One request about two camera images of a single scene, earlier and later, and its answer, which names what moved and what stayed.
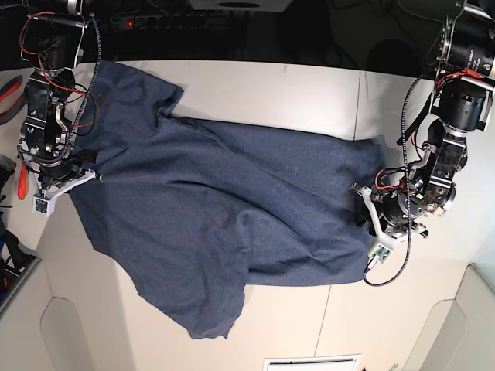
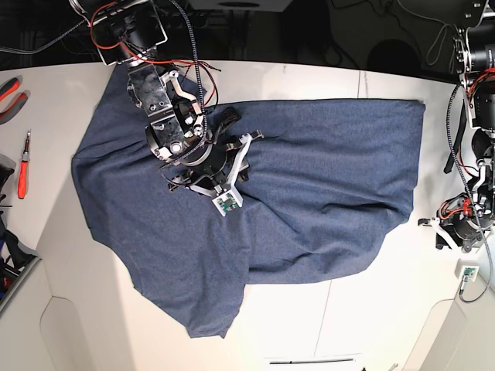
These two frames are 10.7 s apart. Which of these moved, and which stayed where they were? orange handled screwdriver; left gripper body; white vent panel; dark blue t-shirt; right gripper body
Moved: left gripper body; right gripper body; dark blue t-shirt
Stayed: orange handled screwdriver; white vent panel
